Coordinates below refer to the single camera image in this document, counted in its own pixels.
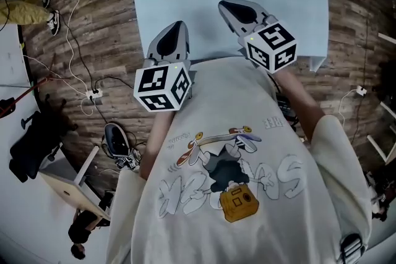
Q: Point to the idle grey hand-held gripper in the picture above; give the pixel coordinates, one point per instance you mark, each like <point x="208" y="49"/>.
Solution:
<point x="116" y="139"/>

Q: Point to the black office chair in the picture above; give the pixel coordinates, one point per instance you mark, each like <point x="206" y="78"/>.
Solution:
<point x="34" y="139"/>

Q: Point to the person's cream printed shirt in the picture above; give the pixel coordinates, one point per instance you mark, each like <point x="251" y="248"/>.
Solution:
<point x="232" y="108"/>

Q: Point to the white power strip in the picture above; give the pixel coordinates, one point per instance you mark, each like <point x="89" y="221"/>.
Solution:
<point x="93" y="93"/>

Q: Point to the black waist device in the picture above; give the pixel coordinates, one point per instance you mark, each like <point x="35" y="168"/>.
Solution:
<point x="284" y="105"/>

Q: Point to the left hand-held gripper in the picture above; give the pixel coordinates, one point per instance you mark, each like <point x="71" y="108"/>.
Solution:
<point x="161" y="86"/>

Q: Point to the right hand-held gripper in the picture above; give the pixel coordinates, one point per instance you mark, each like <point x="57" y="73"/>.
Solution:
<point x="272" y="46"/>

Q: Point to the red rod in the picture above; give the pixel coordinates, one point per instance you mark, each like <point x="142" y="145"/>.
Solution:
<point x="23" y="96"/>

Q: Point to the person's left forearm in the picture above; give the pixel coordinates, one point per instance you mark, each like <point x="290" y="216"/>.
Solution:
<point x="156" y="145"/>

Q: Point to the wooden desk with white legs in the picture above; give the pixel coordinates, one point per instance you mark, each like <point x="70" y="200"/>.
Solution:
<point x="74" y="191"/>

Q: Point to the white power adapter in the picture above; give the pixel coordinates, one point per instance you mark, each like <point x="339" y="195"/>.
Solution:
<point x="361" y="90"/>

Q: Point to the white desk frame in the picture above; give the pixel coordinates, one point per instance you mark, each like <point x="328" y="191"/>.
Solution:
<point x="382" y="145"/>

